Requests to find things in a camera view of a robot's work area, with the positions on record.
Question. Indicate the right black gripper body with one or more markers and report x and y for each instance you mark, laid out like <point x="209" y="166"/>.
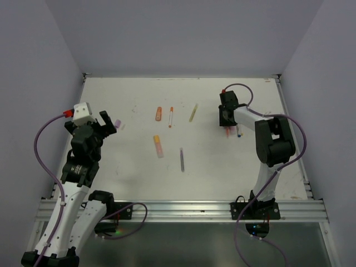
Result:
<point x="223" y="121"/>

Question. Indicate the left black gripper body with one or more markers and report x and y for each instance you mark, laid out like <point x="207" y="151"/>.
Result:
<point x="100" y="131"/>

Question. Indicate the blue white marker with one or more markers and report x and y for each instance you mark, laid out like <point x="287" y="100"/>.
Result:
<point x="238" y="131"/>

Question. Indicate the yellow green slim highlighter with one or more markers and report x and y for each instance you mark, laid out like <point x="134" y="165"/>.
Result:
<point x="193" y="112"/>

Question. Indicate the orange capped white marker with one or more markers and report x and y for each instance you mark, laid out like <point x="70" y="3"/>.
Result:
<point x="171" y="116"/>

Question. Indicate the yellow capped pink highlighter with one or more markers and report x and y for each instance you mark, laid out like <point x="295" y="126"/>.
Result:
<point x="158" y="146"/>

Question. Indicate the purple slim pen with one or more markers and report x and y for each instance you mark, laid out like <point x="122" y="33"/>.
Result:
<point x="182" y="160"/>

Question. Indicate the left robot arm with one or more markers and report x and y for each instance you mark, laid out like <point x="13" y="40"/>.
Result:
<point x="76" y="212"/>

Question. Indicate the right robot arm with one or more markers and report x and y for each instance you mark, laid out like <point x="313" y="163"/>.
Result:
<point x="274" y="147"/>

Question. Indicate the orange highlighter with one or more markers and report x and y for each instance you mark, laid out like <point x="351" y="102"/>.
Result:
<point x="158" y="115"/>

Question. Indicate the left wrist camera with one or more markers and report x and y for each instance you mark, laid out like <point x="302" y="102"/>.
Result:
<point x="82" y="114"/>

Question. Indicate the left base bracket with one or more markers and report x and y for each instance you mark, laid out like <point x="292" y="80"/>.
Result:
<point x="122" y="210"/>

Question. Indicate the base bracket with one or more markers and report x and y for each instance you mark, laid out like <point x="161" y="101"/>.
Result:
<point x="122" y="210"/>
<point x="259" y="210"/>

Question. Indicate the aluminium rail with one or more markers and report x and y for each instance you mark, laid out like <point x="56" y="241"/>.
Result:
<point x="302" y="211"/>

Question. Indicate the right base bracket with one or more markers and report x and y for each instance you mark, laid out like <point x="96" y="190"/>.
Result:
<point x="259" y="210"/>

